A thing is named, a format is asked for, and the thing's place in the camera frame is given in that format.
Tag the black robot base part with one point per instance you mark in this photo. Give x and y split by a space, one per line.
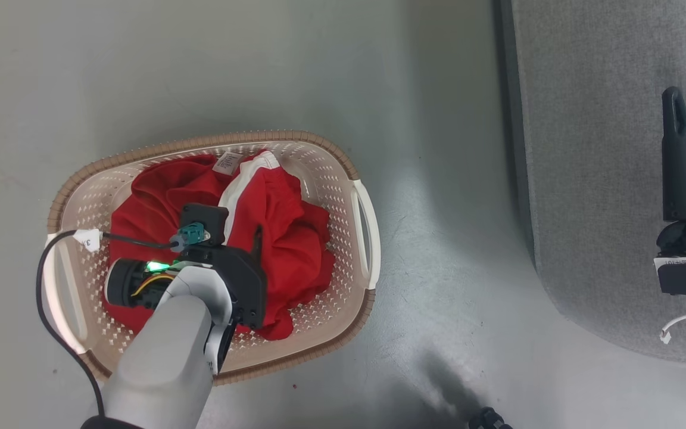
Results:
487 420

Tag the grey fabric sofa seat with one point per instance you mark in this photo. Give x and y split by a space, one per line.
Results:
593 149

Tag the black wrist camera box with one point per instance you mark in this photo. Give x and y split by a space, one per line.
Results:
203 213

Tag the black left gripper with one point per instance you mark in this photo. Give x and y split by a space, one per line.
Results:
248 286

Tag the beige perforated laundry basket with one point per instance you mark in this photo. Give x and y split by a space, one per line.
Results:
331 179

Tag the red garment with white stripes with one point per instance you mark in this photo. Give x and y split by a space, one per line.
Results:
283 238

